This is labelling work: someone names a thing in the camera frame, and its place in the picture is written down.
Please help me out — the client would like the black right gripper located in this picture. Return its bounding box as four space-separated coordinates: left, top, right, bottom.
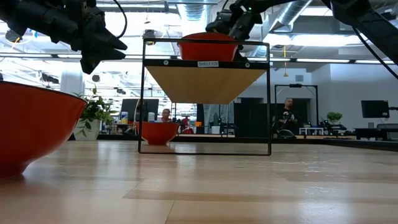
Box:
205 0 264 62

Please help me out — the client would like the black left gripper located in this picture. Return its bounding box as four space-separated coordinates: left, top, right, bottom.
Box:
54 0 128 75

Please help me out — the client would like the red bowl with floral inside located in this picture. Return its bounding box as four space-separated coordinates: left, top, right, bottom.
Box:
0 80 89 179
134 121 181 146
177 32 239 62

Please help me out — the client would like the black monitor on arm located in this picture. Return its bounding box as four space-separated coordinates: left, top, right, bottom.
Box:
360 100 391 119

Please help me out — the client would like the black ceiling-mounted device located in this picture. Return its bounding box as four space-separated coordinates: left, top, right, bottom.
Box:
142 29 157 42

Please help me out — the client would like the white room column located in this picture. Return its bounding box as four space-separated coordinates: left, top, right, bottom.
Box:
60 68 86 96

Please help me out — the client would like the black-framed wooden shelf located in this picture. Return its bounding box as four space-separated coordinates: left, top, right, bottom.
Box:
137 37 272 156

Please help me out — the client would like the green plant in white pot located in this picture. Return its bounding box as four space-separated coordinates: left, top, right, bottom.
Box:
73 86 119 141

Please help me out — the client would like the black computer monitor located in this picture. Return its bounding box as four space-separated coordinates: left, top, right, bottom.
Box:
120 98 160 123

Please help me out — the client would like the small cactus in white pot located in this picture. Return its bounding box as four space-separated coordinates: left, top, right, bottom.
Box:
210 111 221 135

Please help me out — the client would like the person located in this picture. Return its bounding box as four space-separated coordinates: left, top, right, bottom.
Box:
159 108 173 123
272 98 302 138

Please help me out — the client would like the small white table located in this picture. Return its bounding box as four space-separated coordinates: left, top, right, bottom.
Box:
298 126 325 136

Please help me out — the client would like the small green desk plant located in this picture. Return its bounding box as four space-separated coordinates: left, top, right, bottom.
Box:
326 111 343 126

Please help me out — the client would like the dark office desk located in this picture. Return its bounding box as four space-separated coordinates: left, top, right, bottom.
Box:
353 123 398 141

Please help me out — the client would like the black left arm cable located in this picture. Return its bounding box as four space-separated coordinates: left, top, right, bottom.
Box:
111 0 129 40

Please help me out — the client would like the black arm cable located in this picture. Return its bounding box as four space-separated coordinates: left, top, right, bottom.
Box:
111 0 129 40
351 26 398 81

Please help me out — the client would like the yellow hanging cord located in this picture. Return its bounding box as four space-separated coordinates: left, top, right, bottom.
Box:
282 45 289 78

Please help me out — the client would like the black metal stand frame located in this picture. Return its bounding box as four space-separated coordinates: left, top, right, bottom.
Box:
274 83 319 138

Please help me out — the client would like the ribbed silver ceiling duct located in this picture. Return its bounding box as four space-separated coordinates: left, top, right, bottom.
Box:
178 0 208 35

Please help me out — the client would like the large silver ceiling duct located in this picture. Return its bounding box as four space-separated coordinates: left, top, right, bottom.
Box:
267 0 314 34

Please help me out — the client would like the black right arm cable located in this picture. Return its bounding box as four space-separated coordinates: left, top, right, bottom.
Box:
351 26 398 81

